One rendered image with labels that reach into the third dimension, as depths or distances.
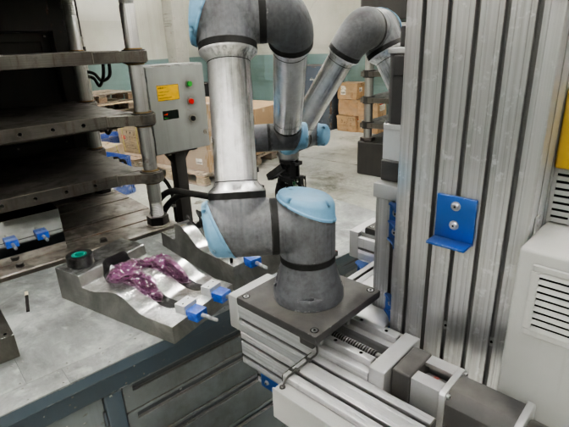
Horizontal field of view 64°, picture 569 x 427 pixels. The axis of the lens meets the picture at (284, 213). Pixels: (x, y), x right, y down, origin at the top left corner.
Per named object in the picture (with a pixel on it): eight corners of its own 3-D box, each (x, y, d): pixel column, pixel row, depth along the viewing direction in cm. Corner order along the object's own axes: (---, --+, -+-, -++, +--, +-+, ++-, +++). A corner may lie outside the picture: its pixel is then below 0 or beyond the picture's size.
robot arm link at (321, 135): (317, 151, 149) (288, 148, 155) (332, 144, 158) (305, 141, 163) (316, 127, 146) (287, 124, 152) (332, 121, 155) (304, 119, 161)
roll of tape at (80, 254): (90, 256, 150) (88, 246, 149) (97, 264, 144) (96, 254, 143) (64, 263, 145) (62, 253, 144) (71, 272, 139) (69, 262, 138)
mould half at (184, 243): (294, 264, 162) (293, 230, 158) (234, 291, 147) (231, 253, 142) (217, 227, 198) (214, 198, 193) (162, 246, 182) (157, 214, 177)
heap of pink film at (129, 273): (196, 279, 143) (193, 256, 141) (154, 306, 129) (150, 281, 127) (140, 261, 156) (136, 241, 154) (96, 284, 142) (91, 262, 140)
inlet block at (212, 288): (247, 305, 134) (245, 289, 132) (237, 313, 130) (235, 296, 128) (212, 294, 140) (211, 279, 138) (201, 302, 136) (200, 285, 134)
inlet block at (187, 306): (224, 324, 125) (223, 307, 123) (212, 333, 121) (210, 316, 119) (189, 311, 132) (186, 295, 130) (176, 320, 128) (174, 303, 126)
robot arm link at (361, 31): (378, 20, 114) (291, 165, 143) (394, 21, 123) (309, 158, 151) (344, -5, 117) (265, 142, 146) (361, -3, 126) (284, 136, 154)
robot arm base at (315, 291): (357, 291, 98) (358, 249, 95) (312, 321, 88) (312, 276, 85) (304, 269, 108) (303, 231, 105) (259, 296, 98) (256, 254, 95)
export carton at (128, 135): (170, 149, 656) (167, 121, 642) (144, 156, 624) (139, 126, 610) (145, 145, 695) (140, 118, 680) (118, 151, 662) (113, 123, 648)
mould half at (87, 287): (234, 298, 142) (230, 268, 138) (174, 344, 122) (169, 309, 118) (126, 264, 167) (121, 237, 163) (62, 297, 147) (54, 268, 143)
